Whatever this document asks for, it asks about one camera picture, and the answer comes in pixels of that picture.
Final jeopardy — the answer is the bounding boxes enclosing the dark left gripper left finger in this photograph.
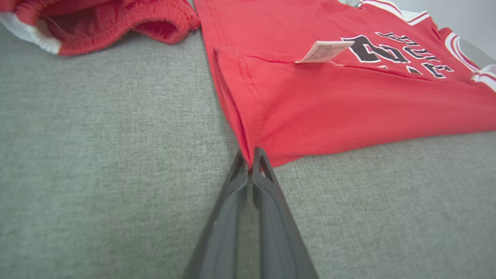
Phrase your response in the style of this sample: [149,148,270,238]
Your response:
[182,149,248,279]

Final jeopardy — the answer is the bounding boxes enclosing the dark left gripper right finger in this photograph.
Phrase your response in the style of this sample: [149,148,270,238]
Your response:
[252,146,320,279]

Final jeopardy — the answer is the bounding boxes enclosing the red basketball jersey white sleeves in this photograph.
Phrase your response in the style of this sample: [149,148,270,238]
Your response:
[193,0,496,168]

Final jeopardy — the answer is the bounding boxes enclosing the red basketball shorts white stripe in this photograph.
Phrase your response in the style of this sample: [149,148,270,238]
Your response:
[0,0,201,56]

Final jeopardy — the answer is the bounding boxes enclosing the grey fabric sofa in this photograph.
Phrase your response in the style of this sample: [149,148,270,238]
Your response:
[0,0,496,279]

